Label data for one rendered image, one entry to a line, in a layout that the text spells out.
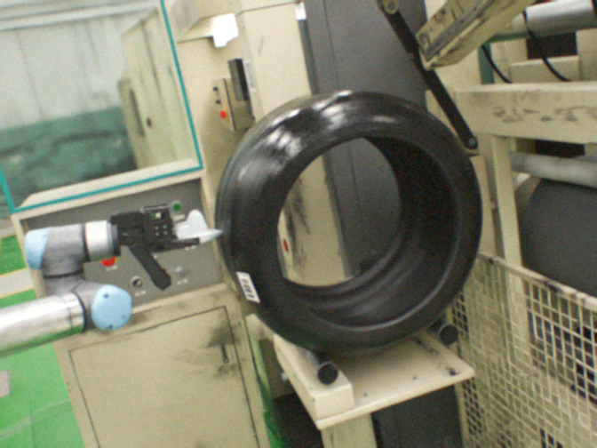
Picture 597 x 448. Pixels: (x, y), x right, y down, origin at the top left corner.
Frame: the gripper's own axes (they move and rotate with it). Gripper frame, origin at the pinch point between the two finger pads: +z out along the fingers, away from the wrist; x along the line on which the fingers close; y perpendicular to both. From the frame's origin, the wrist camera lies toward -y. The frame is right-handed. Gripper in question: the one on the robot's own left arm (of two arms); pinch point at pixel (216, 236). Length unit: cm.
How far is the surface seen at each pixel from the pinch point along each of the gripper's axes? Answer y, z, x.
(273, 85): 28.6, 20.7, 26.5
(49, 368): -133, -81, 264
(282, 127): 20.9, 13.7, -7.4
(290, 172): 12.9, 13.6, -11.4
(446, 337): -26, 45, -11
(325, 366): -27.8, 18.1, -10.4
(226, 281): -29, 9, 60
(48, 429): -132, -73, 184
